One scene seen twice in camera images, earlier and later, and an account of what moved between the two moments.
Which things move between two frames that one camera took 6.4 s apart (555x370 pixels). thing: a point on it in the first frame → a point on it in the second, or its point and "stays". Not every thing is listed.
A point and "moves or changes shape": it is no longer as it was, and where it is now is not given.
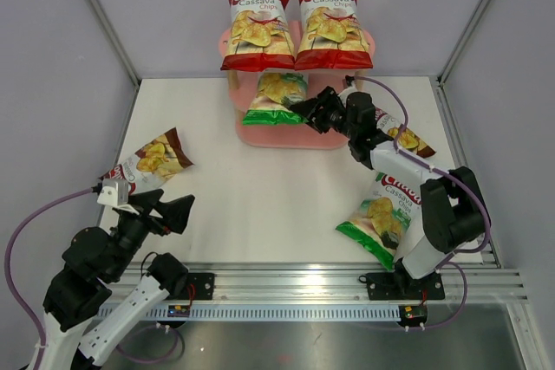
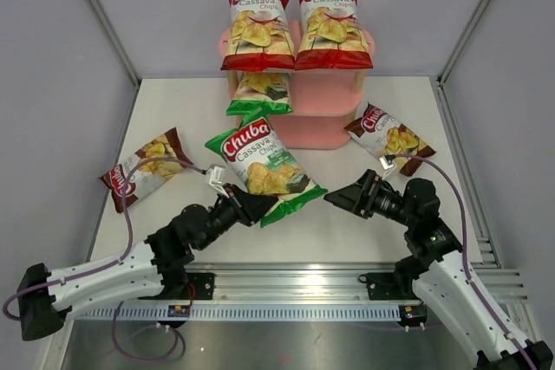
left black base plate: [199, 287] stays
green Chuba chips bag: [379, 223] → [256, 154]
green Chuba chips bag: [267, 107] moves or changes shape
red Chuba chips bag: [331, 35] stays
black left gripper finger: [175, 213] → [255, 206]
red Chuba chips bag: [260, 36] stays
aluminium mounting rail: [342, 283] stays
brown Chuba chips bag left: [153, 165] stays
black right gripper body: [334, 113] → [381, 200]
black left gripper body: [133, 230] → [232, 200]
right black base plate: [399, 286] stays
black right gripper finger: [307, 108] → [352, 198]
